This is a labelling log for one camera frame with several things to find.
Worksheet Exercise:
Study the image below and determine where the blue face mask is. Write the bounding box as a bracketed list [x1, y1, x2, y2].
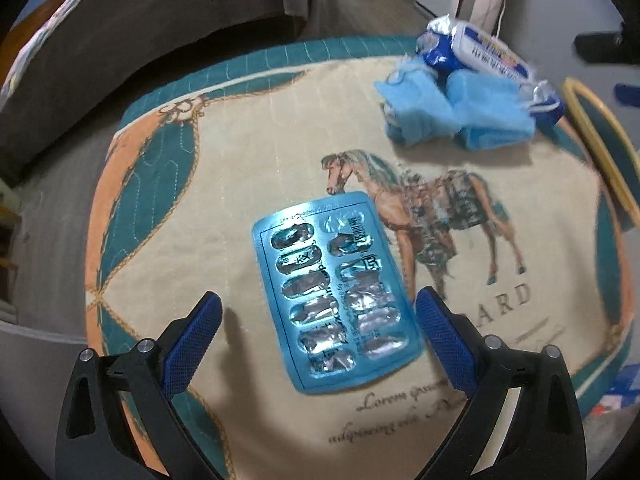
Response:
[375, 57, 463, 148]
[445, 72, 536, 152]

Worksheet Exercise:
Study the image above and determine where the blue wet wipes packet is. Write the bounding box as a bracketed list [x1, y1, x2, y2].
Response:
[415, 14, 566, 128]

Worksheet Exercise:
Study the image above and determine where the horse print quilted mat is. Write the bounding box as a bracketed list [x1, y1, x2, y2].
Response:
[85, 35, 631, 480]

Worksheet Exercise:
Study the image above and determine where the teal mat with yellow rim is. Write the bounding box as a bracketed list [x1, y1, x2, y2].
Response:
[562, 77, 640, 233]

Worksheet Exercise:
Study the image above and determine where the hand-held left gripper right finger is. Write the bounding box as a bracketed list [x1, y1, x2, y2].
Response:
[415, 286, 588, 480]

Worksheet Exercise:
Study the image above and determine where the blue printed packet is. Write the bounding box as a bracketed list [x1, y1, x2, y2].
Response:
[592, 365, 640, 421]

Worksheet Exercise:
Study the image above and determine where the blue blister pack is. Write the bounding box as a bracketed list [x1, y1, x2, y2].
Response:
[251, 191, 425, 395]

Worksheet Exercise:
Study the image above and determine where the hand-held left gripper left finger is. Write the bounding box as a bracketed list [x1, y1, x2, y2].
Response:
[55, 290, 236, 480]

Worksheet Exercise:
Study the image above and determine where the grey sofa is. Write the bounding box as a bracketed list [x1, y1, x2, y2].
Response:
[0, 0, 321, 186]

